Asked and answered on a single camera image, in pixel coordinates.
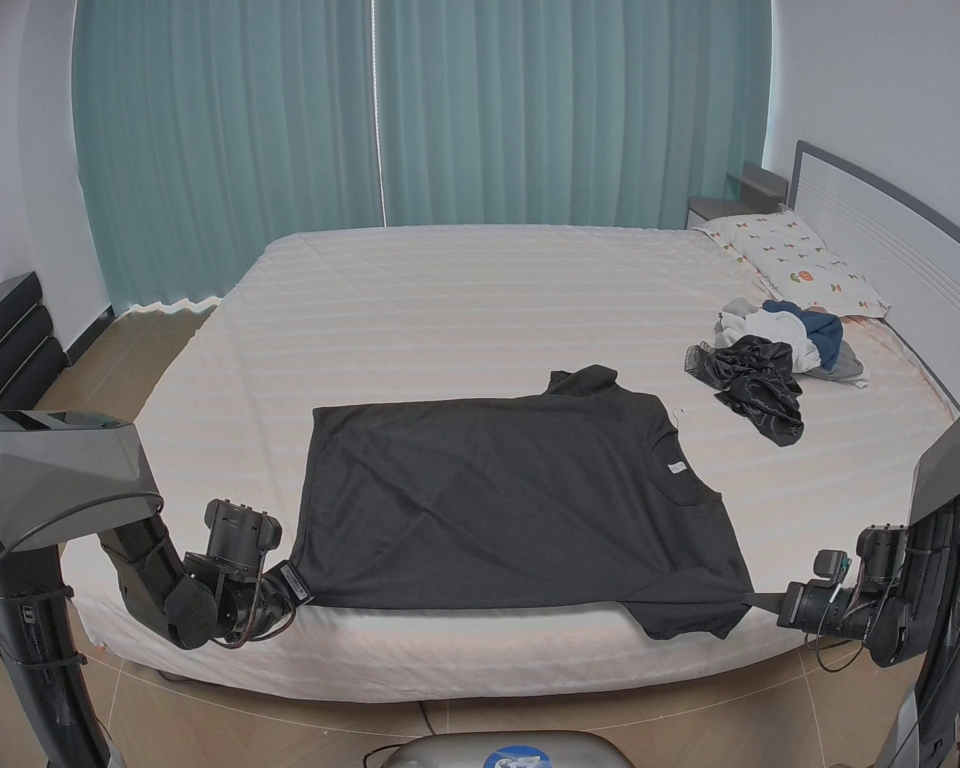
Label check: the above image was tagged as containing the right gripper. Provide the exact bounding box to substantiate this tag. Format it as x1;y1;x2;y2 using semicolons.
776;583;835;636

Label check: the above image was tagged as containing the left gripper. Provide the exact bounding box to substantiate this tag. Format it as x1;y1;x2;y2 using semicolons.
243;558;313;629

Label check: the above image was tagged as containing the black T-shirt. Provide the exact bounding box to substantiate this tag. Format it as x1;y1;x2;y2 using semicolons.
288;365;759;642

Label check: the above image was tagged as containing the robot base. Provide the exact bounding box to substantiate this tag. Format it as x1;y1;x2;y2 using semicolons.
378;731;627;768

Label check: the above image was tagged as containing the pile of clothes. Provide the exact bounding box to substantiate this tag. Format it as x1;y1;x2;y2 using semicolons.
712;297;870;391

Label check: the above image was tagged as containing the bed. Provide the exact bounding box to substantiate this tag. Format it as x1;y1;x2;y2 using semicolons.
60;140;960;706

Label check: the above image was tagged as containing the black garment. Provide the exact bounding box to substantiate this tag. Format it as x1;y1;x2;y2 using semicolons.
684;335;806;449

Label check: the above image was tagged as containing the white printed pillow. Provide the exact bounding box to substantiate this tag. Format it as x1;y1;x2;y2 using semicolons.
691;210;894;320

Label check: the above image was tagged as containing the black chest of drawers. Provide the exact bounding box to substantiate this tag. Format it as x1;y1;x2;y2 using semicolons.
0;271;72;410

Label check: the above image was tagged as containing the grey bedside table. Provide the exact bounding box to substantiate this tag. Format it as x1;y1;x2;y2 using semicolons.
687;159;790;230

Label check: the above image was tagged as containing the blue-green curtain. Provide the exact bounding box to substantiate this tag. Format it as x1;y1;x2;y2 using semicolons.
373;0;777;230
71;0;387;316

